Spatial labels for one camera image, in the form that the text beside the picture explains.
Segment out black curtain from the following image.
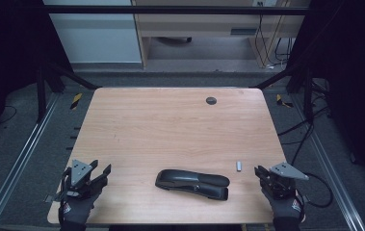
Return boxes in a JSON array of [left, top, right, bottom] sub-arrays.
[[286, 0, 365, 195], [0, 0, 73, 152]]

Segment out black flat object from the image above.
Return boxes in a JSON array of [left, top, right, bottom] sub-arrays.
[[155, 36, 194, 45]]

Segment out black cable bundle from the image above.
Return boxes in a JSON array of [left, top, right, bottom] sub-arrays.
[[274, 37, 296, 63]]

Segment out black frame strut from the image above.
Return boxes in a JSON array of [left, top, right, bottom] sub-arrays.
[[250, 64, 315, 122], [36, 61, 103, 123]]

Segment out black horizontal frame bar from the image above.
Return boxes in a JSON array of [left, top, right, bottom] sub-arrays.
[[43, 5, 311, 15]]

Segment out thin black floor cable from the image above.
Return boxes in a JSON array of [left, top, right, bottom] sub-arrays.
[[0, 105, 18, 125]]

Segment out long black floor cable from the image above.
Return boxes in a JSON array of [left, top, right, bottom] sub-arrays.
[[276, 105, 330, 138]]

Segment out black hanging cable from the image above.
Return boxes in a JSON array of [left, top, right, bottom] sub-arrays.
[[255, 2, 270, 66]]

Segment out person's left hand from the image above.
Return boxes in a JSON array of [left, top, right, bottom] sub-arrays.
[[58, 192, 103, 223]]

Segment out yellow black striped tape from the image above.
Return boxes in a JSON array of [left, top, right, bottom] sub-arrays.
[[275, 93, 295, 109], [69, 92, 84, 111]]

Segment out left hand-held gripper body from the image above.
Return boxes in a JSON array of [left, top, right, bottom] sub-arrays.
[[62, 159, 107, 201]]

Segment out person's right hand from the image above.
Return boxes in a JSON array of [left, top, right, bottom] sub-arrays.
[[261, 188, 307, 223]]

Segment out aluminium floor rail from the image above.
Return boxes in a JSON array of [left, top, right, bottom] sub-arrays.
[[0, 92, 61, 231], [290, 94, 365, 231]]

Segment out light wooden desk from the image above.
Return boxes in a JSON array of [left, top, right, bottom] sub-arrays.
[[131, 0, 311, 69]]

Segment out grey tape piece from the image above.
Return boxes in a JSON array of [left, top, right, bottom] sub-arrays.
[[44, 194, 63, 204]]

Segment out white cabinet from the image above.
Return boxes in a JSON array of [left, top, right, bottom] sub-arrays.
[[42, 0, 143, 64]]

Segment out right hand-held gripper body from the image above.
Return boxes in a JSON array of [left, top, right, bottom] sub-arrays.
[[260, 162, 310, 199]]

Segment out black looped floor cable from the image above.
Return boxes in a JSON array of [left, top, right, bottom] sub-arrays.
[[290, 123, 334, 209]]

